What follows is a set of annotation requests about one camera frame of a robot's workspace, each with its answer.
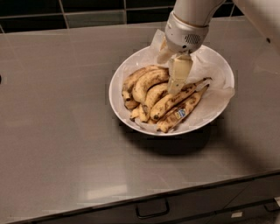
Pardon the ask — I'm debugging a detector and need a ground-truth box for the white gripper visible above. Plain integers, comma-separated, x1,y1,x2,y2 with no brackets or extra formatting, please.
157,11,208,95

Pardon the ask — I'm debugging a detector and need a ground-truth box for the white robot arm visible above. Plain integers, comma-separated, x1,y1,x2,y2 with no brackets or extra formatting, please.
157,0,280,94

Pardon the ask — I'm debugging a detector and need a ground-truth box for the white bowl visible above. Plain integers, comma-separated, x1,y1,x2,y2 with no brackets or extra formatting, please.
108,43,235,137

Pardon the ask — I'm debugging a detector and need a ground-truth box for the long-stemmed spotted banana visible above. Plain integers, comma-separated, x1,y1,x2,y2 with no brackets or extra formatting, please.
150,77,210,121

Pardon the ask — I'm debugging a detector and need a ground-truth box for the small bottom banana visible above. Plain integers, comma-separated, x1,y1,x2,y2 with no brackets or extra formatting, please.
129,104,150,123

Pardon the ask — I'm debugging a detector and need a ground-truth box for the stickered spotted banana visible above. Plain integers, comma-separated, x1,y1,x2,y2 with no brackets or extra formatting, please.
157,84,209,133

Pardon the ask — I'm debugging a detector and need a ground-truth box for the white paper liner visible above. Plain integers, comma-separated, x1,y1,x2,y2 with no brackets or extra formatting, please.
121,29,236,134

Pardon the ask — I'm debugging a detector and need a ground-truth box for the dark cabinet drawer front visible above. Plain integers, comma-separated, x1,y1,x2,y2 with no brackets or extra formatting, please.
26,171,280,224

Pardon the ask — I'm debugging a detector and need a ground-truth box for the black drawer handle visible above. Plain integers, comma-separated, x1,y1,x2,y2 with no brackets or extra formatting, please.
136,199,170,220

